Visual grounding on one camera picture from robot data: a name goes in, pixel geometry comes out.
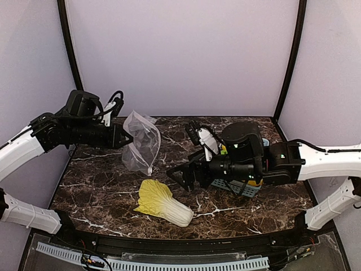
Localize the clear zip top bag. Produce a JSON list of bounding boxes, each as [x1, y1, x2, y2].
[[122, 111, 161, 177]]

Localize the yellow white napa cabbage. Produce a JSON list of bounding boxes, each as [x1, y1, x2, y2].
[[134, 179, 194, 228]]

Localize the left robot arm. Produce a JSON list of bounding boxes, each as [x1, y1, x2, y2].
[[1, 90, 133, 235]]

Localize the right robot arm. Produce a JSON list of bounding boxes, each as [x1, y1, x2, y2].
[[166, 121, 360, 231]]

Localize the yellow lemon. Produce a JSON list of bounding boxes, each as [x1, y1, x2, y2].
[[220, 145, 228, 155]]

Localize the light blue plastic basket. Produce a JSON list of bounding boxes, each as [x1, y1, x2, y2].
[[208, 134, 268, 198]]

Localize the orange yellow mango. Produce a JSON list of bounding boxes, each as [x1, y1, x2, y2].
[[247, 176, 263, 187]]

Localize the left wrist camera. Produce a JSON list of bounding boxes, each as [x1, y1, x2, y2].
[[101, 90, 124, 127]]

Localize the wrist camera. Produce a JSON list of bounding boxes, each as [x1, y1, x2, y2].
[[185, 120, 220, 162], [101, 90, 124, 127]]

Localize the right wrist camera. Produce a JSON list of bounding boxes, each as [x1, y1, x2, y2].
[[185, 120, 220, 162]]

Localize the white slotted cable duct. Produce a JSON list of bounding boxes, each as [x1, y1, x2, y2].
[[36, 242, 270, 270]]

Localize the black front rail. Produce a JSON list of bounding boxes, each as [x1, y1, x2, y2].
[[50, 221, 336, 258]]

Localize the left black frame post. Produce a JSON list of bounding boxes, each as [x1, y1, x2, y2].
[[57, 0, 84, 90]]

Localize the black frame post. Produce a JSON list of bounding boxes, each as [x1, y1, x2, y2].
[[272, 0, 307, 122], [57, 0, 84, 90]]

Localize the right black frame post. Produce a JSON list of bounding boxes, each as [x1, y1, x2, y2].
[[272, 0, 307, 122]]

